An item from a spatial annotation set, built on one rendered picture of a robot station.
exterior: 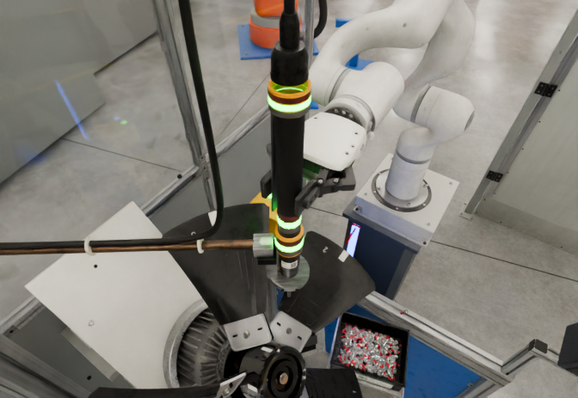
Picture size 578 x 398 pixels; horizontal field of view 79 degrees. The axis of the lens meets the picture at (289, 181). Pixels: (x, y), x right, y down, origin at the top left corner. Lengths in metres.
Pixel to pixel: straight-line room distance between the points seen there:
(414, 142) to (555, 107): 1.25
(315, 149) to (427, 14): 0.30
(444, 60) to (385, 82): 0.41
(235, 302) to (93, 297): 0.31
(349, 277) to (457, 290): 1.56
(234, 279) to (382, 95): 0.45
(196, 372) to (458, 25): 0.98
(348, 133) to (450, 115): 0.61
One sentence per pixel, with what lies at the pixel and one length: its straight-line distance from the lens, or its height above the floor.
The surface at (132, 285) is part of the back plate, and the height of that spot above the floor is 1.25.
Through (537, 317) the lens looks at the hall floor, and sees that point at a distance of 2.59.
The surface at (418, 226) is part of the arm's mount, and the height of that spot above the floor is 1.02.
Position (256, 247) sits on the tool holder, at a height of 1.54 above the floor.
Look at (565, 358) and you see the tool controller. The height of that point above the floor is 1.09.
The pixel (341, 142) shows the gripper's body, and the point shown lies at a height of 1.68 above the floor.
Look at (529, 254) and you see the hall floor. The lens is 2.84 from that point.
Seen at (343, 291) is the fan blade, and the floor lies 1.18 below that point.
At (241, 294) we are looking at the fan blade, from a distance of 0.76.
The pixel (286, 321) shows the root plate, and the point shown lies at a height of 1.18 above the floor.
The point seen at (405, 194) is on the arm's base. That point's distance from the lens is 1.32.
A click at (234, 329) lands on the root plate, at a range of 0.80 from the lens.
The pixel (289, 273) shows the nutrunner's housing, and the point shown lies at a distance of 0.60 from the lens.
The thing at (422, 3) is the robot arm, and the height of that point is 1.78.
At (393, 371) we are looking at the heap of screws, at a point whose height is 0.84.
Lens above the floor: 1.99
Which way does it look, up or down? 46 degrees down
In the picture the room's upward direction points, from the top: straight up
